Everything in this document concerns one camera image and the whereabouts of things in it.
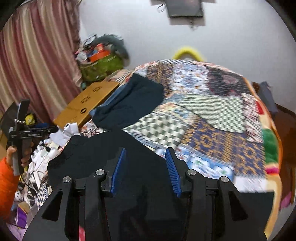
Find patchwork printed blanket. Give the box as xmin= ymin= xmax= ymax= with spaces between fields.
xmin=80 ymin=59 xmax=281 ymax=194

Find blue folded garment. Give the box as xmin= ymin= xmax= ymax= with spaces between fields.
xmin=90 ymin=89 xmax=122 ymax=116

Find grey neck pillow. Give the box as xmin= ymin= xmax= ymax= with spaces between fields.
xmin=92 ymin=34 xmax=129 ymax=61

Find dark panel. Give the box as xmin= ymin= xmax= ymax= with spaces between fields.
xmin=0 ymin=102 xmax=21 ymax=142

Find black pants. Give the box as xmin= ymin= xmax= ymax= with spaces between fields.
xmin=47 ymin=131 xmax=274 ymax=241

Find grey bag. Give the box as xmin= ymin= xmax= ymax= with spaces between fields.
xmin=258 ymin=82 xmax=278 ymax=113

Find wooden lap desk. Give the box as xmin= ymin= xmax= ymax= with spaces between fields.
xmin=53 ymin=81 xmax=119 ymax=129

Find white crumpled cloth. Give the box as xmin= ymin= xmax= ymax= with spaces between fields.
xmin=50 ymin=123 xmax=80 ymax=149

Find yellow curved pillow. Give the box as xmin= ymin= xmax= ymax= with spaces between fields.
xmin=173 ymin=46 xmax=205 ymax=62

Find orange fleece blanket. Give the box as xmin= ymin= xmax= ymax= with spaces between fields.
xmin=245 ymin=79 xmax=284 ymax=239

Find person's left hand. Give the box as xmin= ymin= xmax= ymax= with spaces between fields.
xmin=6 ymin=141 xmax=34 ymax=168

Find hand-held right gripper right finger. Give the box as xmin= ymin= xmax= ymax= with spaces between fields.
xmin=165 ymin=147 xmax=266 ymax=241

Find pink striped curtain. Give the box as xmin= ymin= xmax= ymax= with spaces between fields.
xmin=0 ymin=0 xmax=84 ymax=121

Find folded navy pants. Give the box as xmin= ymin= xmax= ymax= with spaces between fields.
xmin=92 ymin=74 xmax=164 ymax=131

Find orange box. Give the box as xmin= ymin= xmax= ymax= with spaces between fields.
xmin=89 ymin=50 xmax=111 ymax=62

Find white power strip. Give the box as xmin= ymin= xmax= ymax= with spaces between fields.
xmin=31 ymin=147 xmax=51 ymax=165

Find small wall monitor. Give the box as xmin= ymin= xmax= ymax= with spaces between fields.
xmin=166 ymin=0 xmax=204 ymax=18

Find striped cloth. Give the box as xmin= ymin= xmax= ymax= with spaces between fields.
xmin=109 ymin=70 xmax=133 ymax=87

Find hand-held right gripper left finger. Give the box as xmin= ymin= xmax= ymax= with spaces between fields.
xmin=23 ymin=148 xmax=127 ymax=241

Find purple cloth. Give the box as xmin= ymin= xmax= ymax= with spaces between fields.
xmin=8 ymin=203 xmax=31 ymax=235

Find green fabric basket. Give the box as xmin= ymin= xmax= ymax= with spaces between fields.
xmin=80 ymin=56 xmax=124 ymax=82

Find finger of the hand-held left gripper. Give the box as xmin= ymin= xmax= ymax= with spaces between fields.
xmin=38 ymin=126 xmax=59 ymax=137

